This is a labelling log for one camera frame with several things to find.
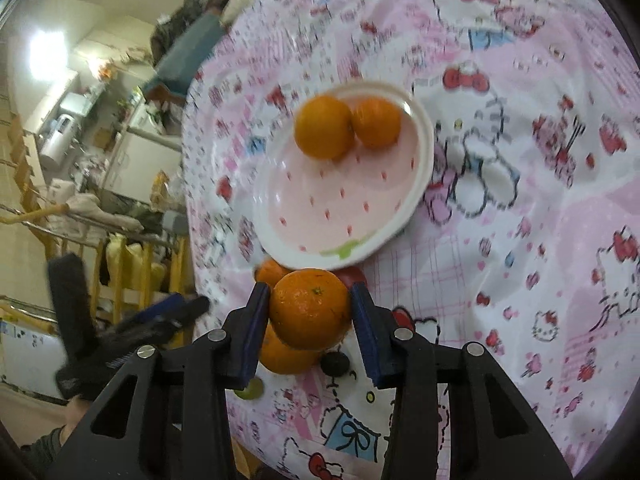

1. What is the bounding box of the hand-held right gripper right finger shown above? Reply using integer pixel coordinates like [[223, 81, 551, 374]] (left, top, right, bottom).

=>
[[350, 284, 576, 480]]

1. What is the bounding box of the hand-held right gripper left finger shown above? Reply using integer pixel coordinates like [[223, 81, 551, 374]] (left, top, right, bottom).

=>
[[42, 282, 273, 480]]

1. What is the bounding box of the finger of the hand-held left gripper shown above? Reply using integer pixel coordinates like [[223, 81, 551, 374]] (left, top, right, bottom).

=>
[[150, 296, 211, 336], [131, 293, 188, 325]]

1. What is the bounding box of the dark berry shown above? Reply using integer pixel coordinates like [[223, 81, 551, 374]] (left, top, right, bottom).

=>
[[320, 351, 349, 376]]

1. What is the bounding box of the green grape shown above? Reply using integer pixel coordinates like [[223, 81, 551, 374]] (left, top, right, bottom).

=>
[[234, 377, 264, 401]]

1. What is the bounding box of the red cherry tomato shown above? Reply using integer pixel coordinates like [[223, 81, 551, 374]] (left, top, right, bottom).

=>
[[340, 266, 368, 291]]

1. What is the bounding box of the pink strawberry print plate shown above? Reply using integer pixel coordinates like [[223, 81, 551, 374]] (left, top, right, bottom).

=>
[[252, 81, 435, 270]]

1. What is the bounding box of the large orange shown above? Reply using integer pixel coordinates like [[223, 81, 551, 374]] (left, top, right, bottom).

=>
[[293, 95, 355, 161]]

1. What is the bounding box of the person's left forearm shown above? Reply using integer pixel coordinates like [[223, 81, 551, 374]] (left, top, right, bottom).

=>
[[22, 395, 101, 480]]

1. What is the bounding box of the yellow railing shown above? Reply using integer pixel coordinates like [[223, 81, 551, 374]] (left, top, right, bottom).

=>
[[0, 110, 191, 333]]

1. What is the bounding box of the pink cartoon printed blanket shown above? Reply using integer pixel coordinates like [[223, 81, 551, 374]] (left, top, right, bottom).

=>
[[180, 0, 640, 480]]

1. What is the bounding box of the white cabinet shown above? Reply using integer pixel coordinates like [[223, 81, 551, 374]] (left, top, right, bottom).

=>
[[102, 125, 183, 201]]

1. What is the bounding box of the white round appliance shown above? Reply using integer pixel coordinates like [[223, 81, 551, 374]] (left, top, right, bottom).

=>
[[39, 114, 81, 171]]

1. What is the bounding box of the teal cloth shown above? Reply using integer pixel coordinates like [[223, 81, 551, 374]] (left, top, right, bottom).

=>
[[142, 12, 226, 96]]

